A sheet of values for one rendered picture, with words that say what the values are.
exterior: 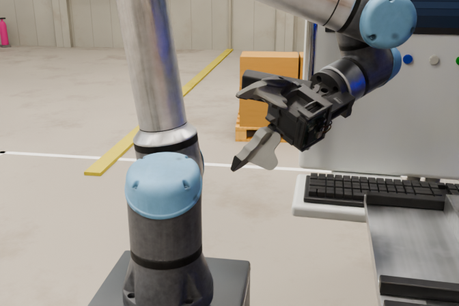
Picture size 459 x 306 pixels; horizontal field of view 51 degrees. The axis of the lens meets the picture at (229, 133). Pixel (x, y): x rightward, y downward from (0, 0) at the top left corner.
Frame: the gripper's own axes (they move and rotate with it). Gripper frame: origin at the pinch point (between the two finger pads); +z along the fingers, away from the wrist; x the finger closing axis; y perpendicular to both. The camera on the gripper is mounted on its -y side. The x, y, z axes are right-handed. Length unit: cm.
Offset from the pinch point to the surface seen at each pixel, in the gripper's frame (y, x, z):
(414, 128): 2, 32, -61
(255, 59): -205, 190, -215
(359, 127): -8, 34, -52
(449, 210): 24.5, 19.0, -31.9
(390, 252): 23.5, 16.8, -14.7
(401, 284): 29.0, 10.3, -6.8
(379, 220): 17.4, 21.2, -21.9
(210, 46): -571, 464, -462
